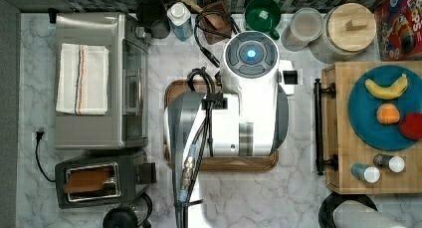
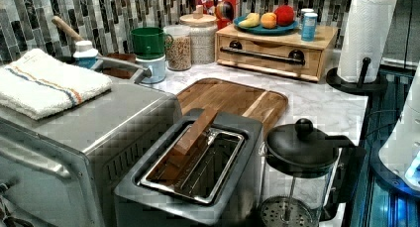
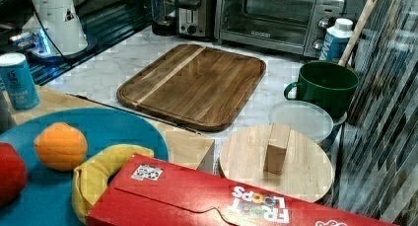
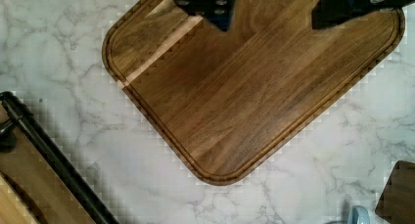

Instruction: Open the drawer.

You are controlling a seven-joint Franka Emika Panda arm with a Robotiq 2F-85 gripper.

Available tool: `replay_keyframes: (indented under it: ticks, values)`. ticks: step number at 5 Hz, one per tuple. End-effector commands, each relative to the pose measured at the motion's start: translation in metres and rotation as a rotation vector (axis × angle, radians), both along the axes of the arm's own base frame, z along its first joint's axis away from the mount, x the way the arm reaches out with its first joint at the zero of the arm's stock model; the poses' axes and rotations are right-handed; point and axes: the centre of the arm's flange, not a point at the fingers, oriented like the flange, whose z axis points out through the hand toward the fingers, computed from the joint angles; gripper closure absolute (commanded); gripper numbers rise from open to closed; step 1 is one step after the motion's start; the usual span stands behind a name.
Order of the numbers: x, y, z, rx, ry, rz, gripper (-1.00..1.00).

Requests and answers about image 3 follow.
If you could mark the blue salt canister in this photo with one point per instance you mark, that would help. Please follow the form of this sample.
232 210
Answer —
18 81

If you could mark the plush orange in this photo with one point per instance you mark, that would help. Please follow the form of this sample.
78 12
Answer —
61 147

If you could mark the silver toaster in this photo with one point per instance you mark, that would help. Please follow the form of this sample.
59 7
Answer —
195 18

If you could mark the round wooden lid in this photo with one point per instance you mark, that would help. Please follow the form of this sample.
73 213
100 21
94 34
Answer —
278 158

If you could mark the red plush fruit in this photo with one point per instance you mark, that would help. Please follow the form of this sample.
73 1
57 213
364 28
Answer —
13 174

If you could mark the silver toaster oven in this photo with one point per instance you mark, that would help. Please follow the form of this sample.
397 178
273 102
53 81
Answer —
294 26

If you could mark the red Froot Loops box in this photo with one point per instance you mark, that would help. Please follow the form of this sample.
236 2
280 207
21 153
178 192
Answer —
150 192

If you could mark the blue white carton bottle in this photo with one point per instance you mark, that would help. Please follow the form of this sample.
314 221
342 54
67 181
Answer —
336 40

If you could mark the plush banana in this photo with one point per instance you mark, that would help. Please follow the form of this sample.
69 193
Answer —
90 179

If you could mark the black coffee maker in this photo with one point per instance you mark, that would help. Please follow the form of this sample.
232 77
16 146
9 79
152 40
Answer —
163 17

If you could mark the green pot with handle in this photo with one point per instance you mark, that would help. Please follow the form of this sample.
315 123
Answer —
326 85

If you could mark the wooden cutting board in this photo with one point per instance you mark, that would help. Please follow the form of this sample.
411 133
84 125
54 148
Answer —
196 86

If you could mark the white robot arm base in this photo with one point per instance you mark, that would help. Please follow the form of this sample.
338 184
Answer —
57 29

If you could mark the wooden spoon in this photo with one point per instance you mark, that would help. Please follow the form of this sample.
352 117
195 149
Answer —
366 12

